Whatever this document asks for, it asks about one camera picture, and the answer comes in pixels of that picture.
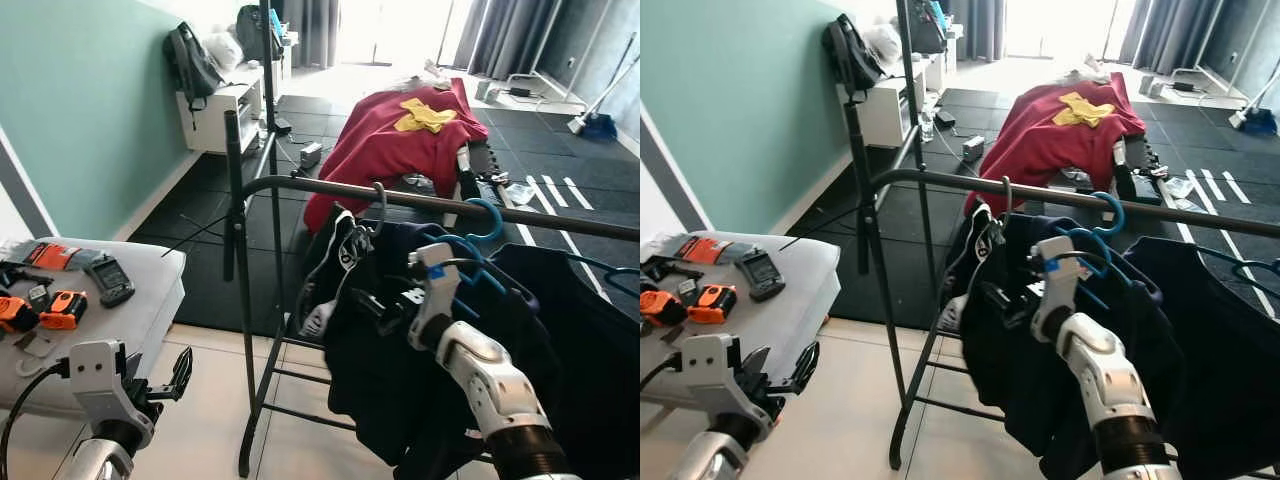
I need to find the orange flat pack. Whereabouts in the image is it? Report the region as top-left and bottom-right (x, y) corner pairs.
(676, 236), (731, 265)
(25, 242), (81, 272)

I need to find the hanging dark garment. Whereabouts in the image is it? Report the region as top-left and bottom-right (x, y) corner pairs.
(1125, 236), (1280, 480)
(490, 243), (641, 480)

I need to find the blue mop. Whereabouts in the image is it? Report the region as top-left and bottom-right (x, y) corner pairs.
(567, 30), (641, 141)
(1228, 40), (1280, 137)

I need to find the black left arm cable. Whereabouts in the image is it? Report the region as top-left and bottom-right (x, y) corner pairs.
(0, 362), (73, 480)
(640, 352), (691, 393)

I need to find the grey curtain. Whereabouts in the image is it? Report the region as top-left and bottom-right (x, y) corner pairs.
(1118, 0), (1216, 76)
(958, 0), (1006, 63)
(283, 0), (341, 69)
(452, 0), (561, 81)

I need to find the large red cloth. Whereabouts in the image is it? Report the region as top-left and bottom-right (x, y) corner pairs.
(965, 72), (1148, 217)
(303, 78), (491, 233)

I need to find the black handheld device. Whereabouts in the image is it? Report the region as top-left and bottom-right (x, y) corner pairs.
(83, 252), (137, 309)
(735, 248), (786, 303)

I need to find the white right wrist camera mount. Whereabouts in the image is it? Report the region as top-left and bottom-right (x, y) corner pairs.
(1030, 237), (1086, 343)
(408, 243), (461, 348)

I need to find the white shelf unit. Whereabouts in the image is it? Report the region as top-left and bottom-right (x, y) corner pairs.
(838, 50), (951, 149)
(177, 55), (299, 156)

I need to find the orange and black tool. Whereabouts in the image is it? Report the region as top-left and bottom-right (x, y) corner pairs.
(38, 289), (89, 332)
(0, 295), (39, 335)
(640, 288), (687, 328)
(685, 284), (739, 326)

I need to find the yellow cloth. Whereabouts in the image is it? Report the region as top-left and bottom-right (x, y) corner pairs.
(394, 97), (459, 134)
(1052, 92), (1116, 129)

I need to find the black hand tool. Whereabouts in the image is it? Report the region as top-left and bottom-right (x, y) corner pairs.
(640, 255), (691, 283)
(0, 260), (51, 291)

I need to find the black and white jacket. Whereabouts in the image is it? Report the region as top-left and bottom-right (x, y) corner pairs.
(943, 203), (1009, 337)
(298, 205), (377, 343)

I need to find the black backpack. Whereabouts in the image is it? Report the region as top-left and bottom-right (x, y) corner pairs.
(822, 14), (886, 103)
(163, 22), (226, 113)

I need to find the blue plastic clothes hanger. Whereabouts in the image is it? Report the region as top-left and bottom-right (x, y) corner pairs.
(1052, 192), (1143, 303)
(425, 197), (511, 299)
(565, 252), (641, 301)
(1190, 243), (1280, 321)

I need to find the black tripod stand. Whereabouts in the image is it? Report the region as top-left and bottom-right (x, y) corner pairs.
(160, 0), (301, 261)
(780, 0), (941, 291)

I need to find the white plastic bag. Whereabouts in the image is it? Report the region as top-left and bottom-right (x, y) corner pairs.
(865, 22), (904, 67)
(203, 30), (244, 73)

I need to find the dark bag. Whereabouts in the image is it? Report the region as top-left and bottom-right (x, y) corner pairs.
(908, 0), (949, 56)
(235, 4), (286, 63)

